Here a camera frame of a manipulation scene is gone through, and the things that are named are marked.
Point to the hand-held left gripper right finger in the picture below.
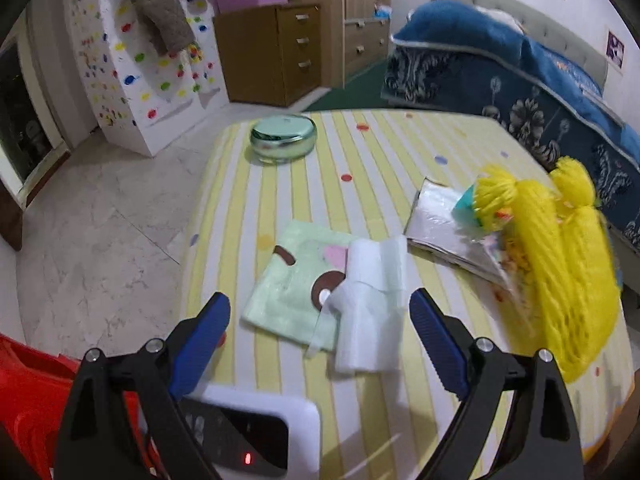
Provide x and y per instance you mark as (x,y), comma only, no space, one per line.
(440,345)

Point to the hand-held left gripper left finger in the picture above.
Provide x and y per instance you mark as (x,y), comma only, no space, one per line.
(200,345)

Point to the white translucent plastic bag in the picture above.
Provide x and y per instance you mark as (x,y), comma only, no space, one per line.
(370,320)

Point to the white foil bag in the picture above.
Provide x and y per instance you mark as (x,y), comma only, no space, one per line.
(435,220)

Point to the yellow foam fruit net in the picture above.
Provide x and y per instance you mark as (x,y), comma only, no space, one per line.
(565,280)

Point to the light green printed napkin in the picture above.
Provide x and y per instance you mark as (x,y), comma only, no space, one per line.
(285,290)

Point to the white portable charger device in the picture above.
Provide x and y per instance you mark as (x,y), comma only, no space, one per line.
(290,410)

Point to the red plastic stool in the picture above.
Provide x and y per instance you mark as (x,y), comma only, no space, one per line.
(35,400)

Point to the yellow striped tablecloth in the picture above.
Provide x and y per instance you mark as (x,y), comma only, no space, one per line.
(380,160)

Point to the round green tin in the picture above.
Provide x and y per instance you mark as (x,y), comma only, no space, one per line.
(282,135)

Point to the dark brown door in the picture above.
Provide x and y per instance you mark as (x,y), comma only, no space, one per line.
(10,220)

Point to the white polka dot cabinet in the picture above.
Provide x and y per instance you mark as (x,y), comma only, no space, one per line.
(150,110)

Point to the green floor mat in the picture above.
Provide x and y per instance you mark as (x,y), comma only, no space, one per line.
(350,92)

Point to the wooden drawer cabinet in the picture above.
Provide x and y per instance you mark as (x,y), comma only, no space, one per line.
(250,60)

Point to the blue floral blanket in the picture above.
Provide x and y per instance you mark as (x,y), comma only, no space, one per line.
(500,60)

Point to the light wooden wardrobe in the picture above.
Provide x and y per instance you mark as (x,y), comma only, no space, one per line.
(360,35)

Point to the brown quilted jacket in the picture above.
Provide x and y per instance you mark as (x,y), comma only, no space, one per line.
(160,15)

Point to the white pillow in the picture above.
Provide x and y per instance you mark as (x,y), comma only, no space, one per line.
(500,16)

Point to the grey upholstered bed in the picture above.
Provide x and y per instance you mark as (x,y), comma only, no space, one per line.
(550,25)

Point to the small wall photo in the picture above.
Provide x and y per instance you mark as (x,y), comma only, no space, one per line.
(615,49)

